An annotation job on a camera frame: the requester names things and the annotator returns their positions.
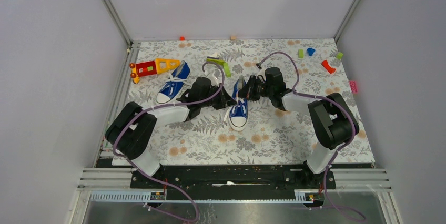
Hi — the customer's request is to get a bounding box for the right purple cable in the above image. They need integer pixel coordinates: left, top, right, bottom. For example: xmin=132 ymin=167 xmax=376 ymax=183
xmin=255 ymin=51 xmax=367 ymax=224

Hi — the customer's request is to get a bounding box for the pink lego brick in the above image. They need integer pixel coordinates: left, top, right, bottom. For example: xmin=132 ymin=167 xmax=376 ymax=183
xmin=349 ymin=80 xmax=358 ymax=94

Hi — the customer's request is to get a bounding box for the floral table mat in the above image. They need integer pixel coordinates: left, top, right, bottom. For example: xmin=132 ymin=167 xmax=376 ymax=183
xmin=136 ymin=39 xmax=360 ymax=165

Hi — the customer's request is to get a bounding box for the red yellow toy frame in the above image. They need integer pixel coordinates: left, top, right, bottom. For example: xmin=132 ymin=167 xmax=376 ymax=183
xmin=129 ymin=58 xmax=180 ymax=84

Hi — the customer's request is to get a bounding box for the purple cable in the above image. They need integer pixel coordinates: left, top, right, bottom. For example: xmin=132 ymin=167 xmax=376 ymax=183
xmin=255 ymin=51 xmax=367 ymax=224
xmin=111 ymin=62 xmax=226 ymax=224

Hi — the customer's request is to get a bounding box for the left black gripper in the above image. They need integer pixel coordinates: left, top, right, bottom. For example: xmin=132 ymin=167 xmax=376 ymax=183
xmin=199 ymin=83 xmax=237 ymax=110

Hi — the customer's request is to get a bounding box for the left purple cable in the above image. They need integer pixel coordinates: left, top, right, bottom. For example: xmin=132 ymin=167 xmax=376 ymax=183
xmin=111 ymin=62 xmax=226 ymax=224

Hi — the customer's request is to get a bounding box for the green block long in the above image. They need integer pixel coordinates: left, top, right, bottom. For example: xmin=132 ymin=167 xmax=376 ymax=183
xmin=206 ymin=57 xmax=226 ymax=65

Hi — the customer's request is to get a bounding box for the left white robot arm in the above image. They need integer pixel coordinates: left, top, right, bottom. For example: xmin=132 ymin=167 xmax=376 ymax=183
xmin=105 ymin=77 xmax=236 ymax=188

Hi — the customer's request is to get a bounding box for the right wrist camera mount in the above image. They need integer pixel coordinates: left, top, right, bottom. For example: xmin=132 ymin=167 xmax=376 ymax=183
xmin=256 ymin=63 xmax=266 ymax=80

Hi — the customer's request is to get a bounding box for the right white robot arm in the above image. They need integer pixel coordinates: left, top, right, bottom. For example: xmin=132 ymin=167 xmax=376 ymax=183
xmin=237 ymin=67 xmax=359 ymax=188

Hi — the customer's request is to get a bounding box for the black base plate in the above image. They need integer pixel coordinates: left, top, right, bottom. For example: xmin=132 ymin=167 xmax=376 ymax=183
xmin=130 ymin=164 xmax=323 ymax=195

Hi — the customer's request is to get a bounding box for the blue wedge block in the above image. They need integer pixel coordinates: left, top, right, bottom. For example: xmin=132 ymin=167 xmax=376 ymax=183
xmin=307 ymin=48 xmax=316 ymax=56

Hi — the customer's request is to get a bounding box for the grey slotted cable duct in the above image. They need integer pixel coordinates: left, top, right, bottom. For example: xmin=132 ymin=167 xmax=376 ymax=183
xmin=90 ymin=189 xmax=324 ymax=204

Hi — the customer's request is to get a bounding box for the blue sneaker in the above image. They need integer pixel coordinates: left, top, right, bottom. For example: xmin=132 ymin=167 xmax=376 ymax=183
xmin=155 ymin=60 xmax=190 ymax=105
xmin=224 ymin=76 xmax=248 ymax=131

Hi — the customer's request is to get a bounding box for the red arch block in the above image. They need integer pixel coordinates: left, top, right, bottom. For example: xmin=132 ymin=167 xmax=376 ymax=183
xmin=321 ymin=60 xmax=336 ymax=74

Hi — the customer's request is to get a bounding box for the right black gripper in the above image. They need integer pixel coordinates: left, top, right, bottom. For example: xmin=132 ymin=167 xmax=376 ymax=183
xmin=235 ymin=75 xmax=274 ymax=101

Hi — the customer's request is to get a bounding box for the green block short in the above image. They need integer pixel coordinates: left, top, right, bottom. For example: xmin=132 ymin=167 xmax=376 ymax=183
xmin=223 ymin=63 xmax=232 ymax=77

